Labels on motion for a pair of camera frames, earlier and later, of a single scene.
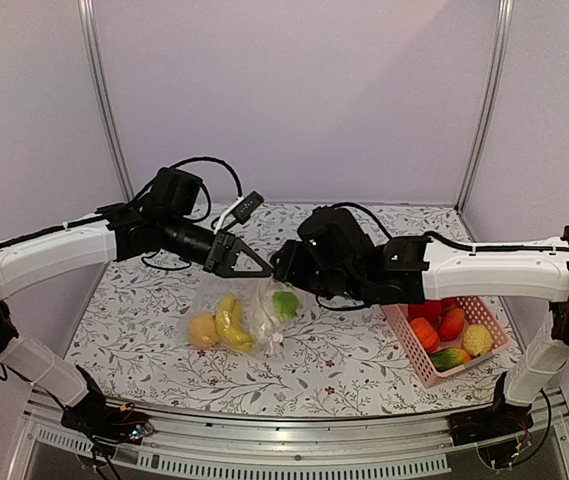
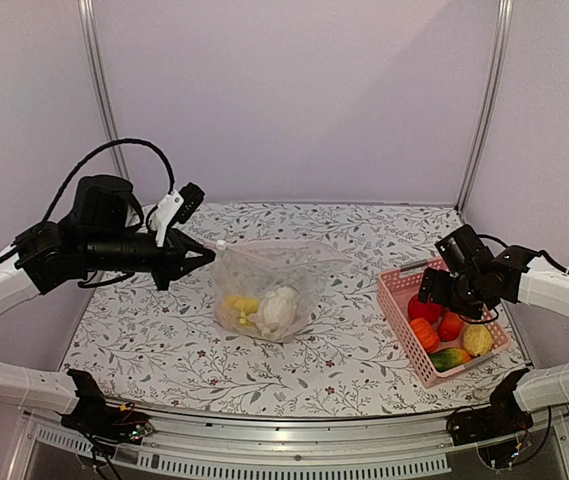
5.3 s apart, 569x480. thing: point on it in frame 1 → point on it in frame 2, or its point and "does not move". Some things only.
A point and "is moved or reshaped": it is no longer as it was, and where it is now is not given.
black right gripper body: (301, 276) → (439, 295)
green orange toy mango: (448, 358) does not move
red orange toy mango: (452, 324) does not move
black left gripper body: (216, 253) → (161, 272)
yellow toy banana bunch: (229, 324) → (244, 305)
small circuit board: (140, 430) does not move
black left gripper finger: (227, 267) → (186, 254)
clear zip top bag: (252, 314) is moved or reshaped
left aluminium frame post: (86, 9) does not move
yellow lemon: (477, 339) does not move
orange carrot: (427, 334) does not move
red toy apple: (431, 310) does not move
